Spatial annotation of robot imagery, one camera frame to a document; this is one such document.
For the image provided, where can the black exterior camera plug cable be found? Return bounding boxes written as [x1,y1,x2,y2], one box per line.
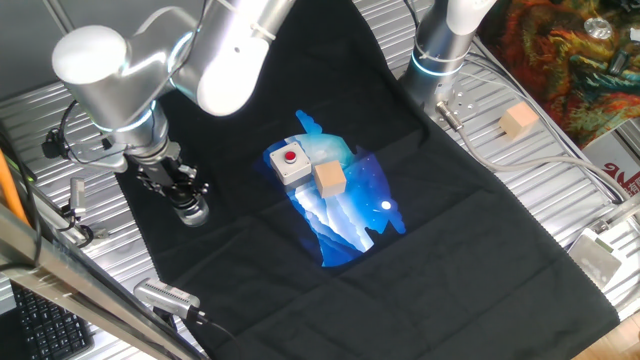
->
[187,307,246,351]

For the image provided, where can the colourful patterned cloth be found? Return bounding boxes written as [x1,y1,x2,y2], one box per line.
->
[477,0,640,150]

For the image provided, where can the white flat device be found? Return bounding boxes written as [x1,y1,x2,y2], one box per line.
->
[568,227,624,291]

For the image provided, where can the silver ribbed exterior camera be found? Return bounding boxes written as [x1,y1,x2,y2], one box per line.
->
[133,278,202,321]

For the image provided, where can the black cloth with blue print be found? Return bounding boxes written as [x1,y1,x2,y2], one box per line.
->
[92,0,621,360]

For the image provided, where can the thick grey base cable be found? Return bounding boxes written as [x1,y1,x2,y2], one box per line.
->
[434,99,629,204]

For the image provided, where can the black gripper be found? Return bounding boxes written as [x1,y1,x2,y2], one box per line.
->
[135,154,210,201]

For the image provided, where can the aluminium frame beam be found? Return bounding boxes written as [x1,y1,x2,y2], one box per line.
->
[0,202,206,360]

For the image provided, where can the clear glass jar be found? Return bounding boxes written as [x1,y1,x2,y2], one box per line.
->
[174,198,210,229]

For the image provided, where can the wooden cube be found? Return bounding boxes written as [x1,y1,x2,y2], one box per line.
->
[313,160,348,199]
[497,101,540,140]

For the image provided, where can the orange tube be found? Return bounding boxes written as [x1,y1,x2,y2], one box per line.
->
[0,148,31,226]

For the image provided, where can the small silver exterior camera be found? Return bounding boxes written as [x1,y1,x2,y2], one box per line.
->
[69,177,89,217]

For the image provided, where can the round silver metal flange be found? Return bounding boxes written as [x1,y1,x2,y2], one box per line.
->
[583,16,614,40]

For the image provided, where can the black keyboard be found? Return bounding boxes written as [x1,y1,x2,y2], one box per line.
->
[9,280,96,360]

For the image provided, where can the small dark metal object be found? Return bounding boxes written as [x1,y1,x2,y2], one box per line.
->
[610,49,632,77]

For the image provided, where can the white panel with red logo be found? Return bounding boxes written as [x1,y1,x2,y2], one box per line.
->
[579,132,640,204]

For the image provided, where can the thin metal pole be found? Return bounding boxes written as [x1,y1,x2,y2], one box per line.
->
[42,0,74,34]

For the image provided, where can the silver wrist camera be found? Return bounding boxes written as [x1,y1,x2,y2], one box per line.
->
[67,139,130,174]

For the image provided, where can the grey box with red button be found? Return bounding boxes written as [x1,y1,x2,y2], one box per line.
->
[269,141,314,186]

